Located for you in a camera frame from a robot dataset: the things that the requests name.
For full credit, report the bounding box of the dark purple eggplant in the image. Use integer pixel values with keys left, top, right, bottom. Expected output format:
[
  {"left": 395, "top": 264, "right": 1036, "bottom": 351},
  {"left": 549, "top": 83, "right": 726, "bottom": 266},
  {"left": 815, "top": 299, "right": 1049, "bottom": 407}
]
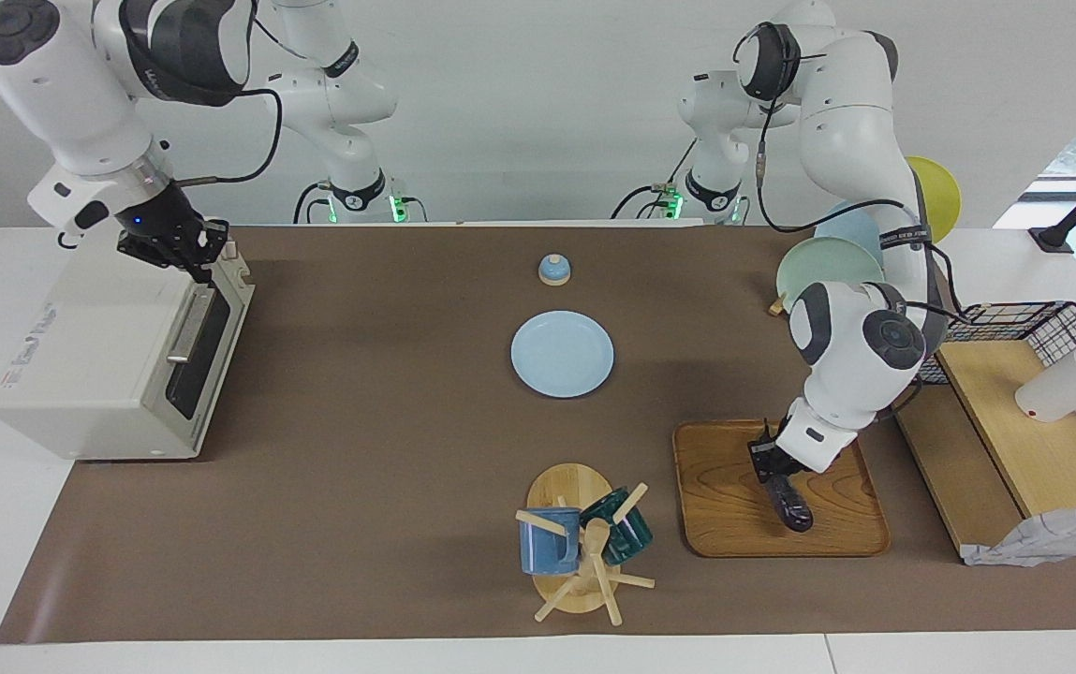
[{"left": 764, "top": 473, "right": 816, "bottom": 535}]

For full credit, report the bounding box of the glass oven door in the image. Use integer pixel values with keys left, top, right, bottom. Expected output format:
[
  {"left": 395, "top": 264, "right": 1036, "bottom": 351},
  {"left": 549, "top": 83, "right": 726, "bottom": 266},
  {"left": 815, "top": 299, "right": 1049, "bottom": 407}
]
[{"left": 155, "top": 245, "right": 256, "bottom": 452}]

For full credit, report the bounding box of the small light blue plate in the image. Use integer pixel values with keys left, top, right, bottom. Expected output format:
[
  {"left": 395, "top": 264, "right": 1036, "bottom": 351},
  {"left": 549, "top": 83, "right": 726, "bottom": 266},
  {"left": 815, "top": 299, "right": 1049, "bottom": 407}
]
[{"left": 510, "top": 310, "right": 615, "bottom": 399}]

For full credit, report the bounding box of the beige toaster oven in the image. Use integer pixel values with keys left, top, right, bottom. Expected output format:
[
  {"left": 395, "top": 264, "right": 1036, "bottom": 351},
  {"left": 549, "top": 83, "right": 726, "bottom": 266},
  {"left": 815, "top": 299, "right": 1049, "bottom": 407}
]
[{"left": 0, "top": 216, "right": 256, "bottom": 462}]

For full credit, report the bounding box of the rectangular wooden tray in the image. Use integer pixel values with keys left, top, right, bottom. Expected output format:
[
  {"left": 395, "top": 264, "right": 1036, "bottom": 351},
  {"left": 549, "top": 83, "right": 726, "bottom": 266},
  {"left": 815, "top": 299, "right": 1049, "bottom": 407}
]
[{"left": 671, "top": 420, "right": 892, "bottom": 559}]

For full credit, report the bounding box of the dark green mug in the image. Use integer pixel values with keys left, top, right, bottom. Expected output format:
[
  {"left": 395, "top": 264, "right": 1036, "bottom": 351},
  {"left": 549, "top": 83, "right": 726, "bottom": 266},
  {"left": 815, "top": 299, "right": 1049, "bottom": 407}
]
[{"left": 580, "top": 487, "right": 654, "bottom": 565}]

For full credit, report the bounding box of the pale green plate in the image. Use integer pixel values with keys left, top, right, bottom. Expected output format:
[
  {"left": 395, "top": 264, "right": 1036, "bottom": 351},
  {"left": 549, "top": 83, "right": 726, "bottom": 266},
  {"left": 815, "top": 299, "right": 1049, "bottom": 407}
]
[{"left": 775, "top": 236, "right": 887, "bottom": 317}]

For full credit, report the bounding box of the wooden mug tree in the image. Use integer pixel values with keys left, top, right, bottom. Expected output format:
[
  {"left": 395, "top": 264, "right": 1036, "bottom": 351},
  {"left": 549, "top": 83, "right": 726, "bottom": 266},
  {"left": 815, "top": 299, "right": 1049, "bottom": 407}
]
[{"left": 514, "top": 462, "right": 656, "bottom": 626}]

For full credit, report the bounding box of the wooden two-tier shelf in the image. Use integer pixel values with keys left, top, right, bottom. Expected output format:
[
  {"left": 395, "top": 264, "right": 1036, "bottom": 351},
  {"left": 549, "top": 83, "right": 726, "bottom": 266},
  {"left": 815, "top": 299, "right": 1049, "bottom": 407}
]
[{"left": 892, "top": 339, "right": 1076, "bottom": 563}]

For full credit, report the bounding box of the blue mug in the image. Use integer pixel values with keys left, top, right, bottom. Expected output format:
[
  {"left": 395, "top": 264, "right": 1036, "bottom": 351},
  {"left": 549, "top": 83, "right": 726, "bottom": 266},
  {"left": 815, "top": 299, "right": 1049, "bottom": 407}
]
[{"left": 519, "top": 506, "right": 583, "bottom": 577}]

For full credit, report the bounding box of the large light blue plate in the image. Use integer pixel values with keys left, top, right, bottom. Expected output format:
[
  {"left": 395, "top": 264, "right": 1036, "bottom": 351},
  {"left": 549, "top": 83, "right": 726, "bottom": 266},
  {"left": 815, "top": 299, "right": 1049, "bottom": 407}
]
[{"left": 814, "top": 200, "right": 887, "bottom": 259}]

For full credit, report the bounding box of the white cup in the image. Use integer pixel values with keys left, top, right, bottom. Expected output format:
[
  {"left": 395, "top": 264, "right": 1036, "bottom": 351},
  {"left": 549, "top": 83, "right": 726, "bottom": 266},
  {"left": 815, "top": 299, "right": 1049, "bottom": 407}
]
[{"left": 1014, "top": 348, "right": 1076, "bottom": 424}]

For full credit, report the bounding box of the yellow plate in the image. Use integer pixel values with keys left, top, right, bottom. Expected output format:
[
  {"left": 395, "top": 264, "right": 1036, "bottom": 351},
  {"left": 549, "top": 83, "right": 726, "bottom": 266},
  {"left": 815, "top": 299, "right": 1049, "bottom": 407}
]
[{"left": 903, "top": 155, "right": 963, "bottom": 244}]

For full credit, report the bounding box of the brown table mat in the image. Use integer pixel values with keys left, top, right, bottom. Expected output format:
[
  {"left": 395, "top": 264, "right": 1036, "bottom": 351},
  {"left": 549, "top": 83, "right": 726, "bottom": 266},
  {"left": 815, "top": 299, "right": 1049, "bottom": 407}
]
[{"left": 0, "top": 225, "right": 1076, "bottom": 645}]

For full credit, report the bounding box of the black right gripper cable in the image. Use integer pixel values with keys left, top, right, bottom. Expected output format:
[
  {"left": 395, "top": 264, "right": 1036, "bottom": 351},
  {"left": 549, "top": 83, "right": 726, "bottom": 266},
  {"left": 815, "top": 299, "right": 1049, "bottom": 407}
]
[{"left": 168, "top": 86, "right": 286, "bottom": 188}]

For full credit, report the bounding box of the black wire basket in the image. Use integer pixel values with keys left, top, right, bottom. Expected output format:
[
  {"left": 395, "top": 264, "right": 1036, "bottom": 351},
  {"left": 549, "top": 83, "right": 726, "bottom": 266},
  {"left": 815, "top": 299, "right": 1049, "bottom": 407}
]
[{"left": 912, "top": 300, "right": 1076, "bottom": 568}]

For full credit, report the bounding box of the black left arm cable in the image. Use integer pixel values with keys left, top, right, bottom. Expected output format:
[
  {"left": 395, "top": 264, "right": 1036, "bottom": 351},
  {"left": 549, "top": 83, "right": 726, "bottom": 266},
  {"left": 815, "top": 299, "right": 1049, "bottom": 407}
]
[{"left": 732, "top": 23, "right": 974, "bottom": 327}]

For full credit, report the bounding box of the black arm base cable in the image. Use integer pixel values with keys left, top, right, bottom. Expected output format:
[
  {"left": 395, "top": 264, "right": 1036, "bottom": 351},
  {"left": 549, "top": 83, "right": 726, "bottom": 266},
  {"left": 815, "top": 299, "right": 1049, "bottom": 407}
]
[{"left": 611, "top": 140, "right": 700, "bottom": 221}]

